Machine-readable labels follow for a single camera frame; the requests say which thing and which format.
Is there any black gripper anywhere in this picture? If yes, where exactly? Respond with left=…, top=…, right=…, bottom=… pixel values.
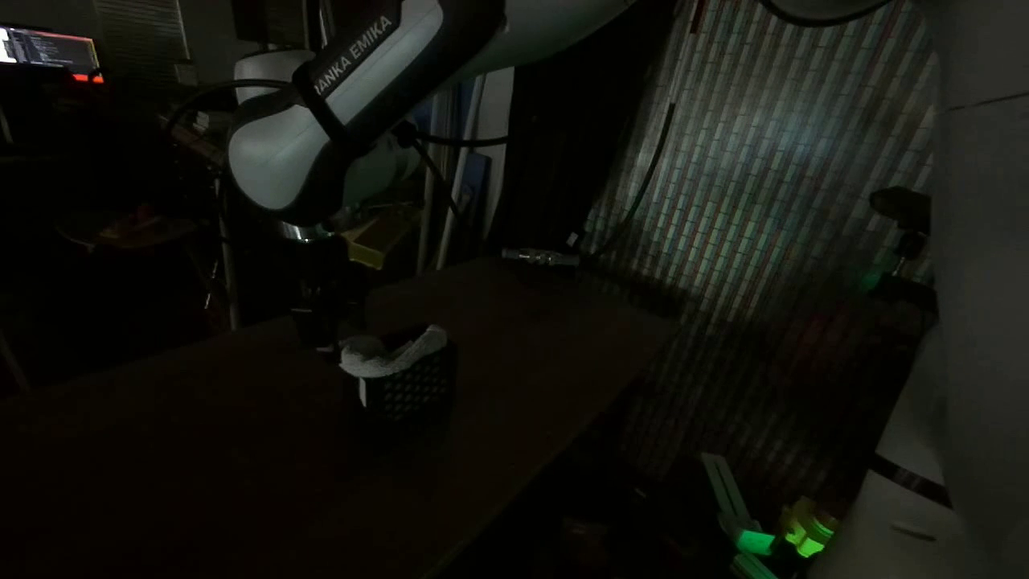
left=280, top=222, right=346, bottom=352

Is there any black mesh box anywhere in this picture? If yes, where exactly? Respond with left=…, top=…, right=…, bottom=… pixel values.
left=361, top=329, right=457, bottom=426

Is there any black camera on stand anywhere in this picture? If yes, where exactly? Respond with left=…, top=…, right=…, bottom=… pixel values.
left=868, top=187, right=929, bottom=259

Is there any white towel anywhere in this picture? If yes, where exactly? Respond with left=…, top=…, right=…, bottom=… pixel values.
left=338, top=324, right=449, bottom=407

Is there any green glowing device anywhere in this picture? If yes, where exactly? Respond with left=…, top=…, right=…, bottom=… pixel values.
left=702, top=455, right=840, bottom=579

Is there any black hanging cable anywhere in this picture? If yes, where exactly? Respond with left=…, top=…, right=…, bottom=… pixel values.
left=582, top=99, right=681, bottom=261

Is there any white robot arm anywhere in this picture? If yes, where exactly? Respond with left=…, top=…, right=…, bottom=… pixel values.
left=228, top=0, right=632, bottom=230

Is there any lit computer monitor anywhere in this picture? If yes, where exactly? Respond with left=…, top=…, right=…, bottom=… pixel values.
left=0, top=25, right=100, bottom=70

